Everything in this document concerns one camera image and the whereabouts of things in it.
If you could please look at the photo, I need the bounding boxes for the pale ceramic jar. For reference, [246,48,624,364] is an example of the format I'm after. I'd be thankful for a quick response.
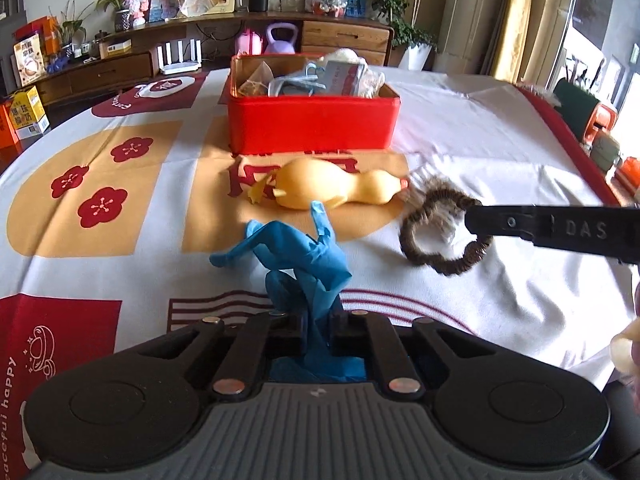
[592,132,621,174]

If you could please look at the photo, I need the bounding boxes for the yellow curtain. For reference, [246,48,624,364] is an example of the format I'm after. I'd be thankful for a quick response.
[479,0,572,87]

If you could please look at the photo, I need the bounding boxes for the yellow cardboard box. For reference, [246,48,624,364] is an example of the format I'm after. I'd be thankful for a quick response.
[10,84,52,140]

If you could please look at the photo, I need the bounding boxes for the purple kettlebell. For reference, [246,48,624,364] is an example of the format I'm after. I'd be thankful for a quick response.
[263,22,296,55]

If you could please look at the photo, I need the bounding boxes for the orange plastic stool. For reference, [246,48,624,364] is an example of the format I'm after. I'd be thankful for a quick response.
[584,104,619,144]

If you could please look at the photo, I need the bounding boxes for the orange cardboard box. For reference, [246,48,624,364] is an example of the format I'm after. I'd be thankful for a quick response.
[0,99,24,157]

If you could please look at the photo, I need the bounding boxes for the white tissue packet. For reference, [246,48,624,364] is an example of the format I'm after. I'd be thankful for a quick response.
[319,61,369,97]

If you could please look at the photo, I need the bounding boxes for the person's right hand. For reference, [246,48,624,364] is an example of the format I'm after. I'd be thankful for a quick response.
[609,280,640,377]

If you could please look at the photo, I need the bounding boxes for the yellow rubber chicken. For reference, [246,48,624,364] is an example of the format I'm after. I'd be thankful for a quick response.
[248,156,410,211]

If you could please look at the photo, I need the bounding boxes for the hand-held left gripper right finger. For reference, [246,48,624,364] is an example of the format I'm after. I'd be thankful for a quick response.
[330,310,482,402]

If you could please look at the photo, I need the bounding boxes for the orange gift bag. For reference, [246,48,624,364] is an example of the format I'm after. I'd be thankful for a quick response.
[13,15,60,59]

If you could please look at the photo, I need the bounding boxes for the pink toy case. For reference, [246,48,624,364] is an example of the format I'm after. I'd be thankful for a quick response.
[234,29,265,57]

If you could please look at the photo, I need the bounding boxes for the small green potted plant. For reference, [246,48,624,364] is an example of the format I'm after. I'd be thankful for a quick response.
[48,2,86,59]

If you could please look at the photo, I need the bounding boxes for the small white box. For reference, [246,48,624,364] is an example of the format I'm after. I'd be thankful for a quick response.
[99,38,133,59]

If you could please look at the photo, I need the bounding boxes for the white fluffy cloth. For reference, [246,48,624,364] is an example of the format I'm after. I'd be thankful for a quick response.
[325,48,369,67]

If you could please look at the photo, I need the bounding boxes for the tall plant in white pot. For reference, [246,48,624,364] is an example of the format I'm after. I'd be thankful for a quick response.
[362,0,439,72]

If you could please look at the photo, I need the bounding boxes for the brown fuzzy scrunchie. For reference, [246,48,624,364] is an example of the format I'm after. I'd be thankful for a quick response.
[398,164,494,277]

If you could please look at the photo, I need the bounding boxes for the printed snack box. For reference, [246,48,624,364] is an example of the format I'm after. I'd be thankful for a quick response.
[13,35,47,87]

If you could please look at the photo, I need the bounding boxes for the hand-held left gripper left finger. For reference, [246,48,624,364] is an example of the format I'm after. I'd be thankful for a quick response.
[131,310,307,402]

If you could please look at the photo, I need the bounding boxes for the light blue face mask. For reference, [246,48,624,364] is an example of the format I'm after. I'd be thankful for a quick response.
[269,62,322,99]

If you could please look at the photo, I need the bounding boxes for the white router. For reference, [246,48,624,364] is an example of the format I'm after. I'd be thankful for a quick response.
[155,39,203,76]

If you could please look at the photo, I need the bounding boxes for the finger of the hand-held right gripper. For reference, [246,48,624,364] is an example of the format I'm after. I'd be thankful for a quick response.
[464,203,539,247]

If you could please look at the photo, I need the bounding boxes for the white standing air conditioner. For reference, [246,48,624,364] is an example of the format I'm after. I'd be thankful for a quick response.
[432,0,517,79]

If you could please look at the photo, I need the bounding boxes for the blue rubber glove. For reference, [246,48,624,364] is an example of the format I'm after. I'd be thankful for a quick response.
[208,200,369,386]

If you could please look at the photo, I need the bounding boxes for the green pen holder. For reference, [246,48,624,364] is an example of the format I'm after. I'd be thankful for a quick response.
[552,79,604,129]

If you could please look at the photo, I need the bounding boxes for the wooden TV cabinet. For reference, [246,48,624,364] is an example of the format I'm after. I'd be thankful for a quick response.
[20,9,396,107]

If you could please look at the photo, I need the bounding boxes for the white mesh drawstring bag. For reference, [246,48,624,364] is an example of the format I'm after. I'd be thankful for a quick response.
[237,62,274,99]

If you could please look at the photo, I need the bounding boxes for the red tin box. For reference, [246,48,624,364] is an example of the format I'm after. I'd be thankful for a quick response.
[228,52,402,157]

